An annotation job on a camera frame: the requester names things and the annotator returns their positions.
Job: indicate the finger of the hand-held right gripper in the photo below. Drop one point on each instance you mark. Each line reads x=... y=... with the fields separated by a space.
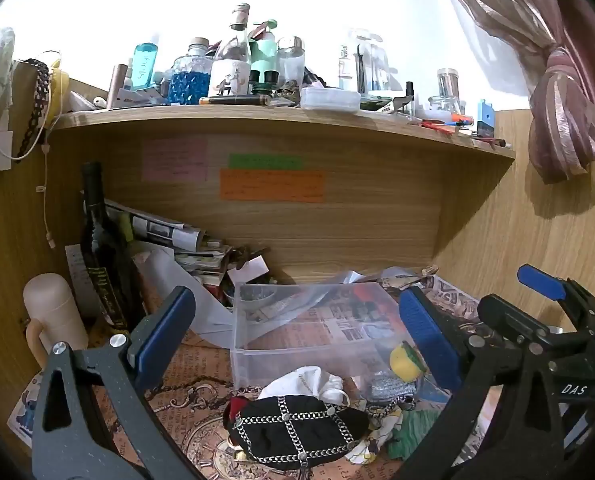
x=540 y=280
x=512 y=317

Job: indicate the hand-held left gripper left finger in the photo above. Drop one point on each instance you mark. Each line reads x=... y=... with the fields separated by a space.
x=165 y=330

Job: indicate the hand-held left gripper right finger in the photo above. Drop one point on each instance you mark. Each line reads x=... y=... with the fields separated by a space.
x=427 y=335

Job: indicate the yellow green sponge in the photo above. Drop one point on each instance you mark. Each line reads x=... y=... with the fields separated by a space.
x=405 y=360

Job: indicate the clear plastic bag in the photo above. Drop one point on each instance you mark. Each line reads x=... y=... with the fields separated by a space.
x=187 y=290

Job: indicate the pile of newspapers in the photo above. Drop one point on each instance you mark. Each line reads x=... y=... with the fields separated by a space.
x=177 y=240

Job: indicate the dark wine bottle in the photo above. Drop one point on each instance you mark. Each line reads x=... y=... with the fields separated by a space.
x=104 y=260

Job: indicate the green cloth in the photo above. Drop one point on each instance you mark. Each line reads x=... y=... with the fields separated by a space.
x=417 y=432

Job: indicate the red cloth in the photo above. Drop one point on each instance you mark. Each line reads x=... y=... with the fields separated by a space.
x=233 y=410

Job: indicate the beige mug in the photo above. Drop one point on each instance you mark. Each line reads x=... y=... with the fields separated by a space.
x=54 y=310

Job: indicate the vintage printed paper mat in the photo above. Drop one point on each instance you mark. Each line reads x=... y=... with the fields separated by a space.
x=202 y=440

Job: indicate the white yellow floral cloth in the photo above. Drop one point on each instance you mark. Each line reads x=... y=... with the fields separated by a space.
x=372 y=440

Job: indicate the clear plastic storage box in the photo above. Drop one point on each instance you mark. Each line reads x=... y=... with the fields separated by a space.
x=302 y=320

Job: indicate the cartoon sticker sheet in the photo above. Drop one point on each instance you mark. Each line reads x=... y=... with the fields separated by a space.
x=24 y=412

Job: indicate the blue small box on shelf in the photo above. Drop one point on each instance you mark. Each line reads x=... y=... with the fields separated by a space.
x=486 y=120

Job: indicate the pink sticky note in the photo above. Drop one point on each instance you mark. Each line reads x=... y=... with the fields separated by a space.
x=175 y=160

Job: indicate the orange sticky note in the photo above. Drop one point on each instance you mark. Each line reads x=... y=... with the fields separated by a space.
x=272 y=186

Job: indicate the pink striped curtain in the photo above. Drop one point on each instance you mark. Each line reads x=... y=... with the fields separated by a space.
x=562 y=90

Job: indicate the green sticky note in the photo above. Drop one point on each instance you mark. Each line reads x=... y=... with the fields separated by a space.
x=265 y=161

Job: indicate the small glass jar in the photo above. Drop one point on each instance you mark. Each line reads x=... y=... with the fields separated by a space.
x=448 y=90

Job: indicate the wooden shelf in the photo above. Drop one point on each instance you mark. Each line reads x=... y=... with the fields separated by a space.
x=277 y=117

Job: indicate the brown cardboard tube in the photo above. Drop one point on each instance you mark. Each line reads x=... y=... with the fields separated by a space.
x=117 y=85

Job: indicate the glass bottle with blue filling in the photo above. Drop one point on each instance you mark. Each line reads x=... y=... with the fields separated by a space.
x=191 y=80

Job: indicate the clear plastic lidded container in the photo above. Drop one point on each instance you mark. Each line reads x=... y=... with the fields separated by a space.
x=331 y=99

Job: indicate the black lace headband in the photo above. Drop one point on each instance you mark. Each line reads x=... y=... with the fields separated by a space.
x=34 y=110

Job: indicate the yellow headband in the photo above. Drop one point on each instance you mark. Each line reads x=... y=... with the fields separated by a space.
x=59 y=92

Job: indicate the blue liquid bottle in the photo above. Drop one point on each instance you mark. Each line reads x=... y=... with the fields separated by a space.
x=145 y=65

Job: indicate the clear bottle with white label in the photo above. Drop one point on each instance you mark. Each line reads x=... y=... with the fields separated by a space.
x=230 y=65

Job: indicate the clear plastic organizer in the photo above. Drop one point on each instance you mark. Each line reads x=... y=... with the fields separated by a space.
x=362 y=65

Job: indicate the mint green bottle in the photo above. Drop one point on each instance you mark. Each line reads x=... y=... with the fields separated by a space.
x=263 y=55

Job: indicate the clear glass jar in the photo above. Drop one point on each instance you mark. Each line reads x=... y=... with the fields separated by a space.
x=291 y=62

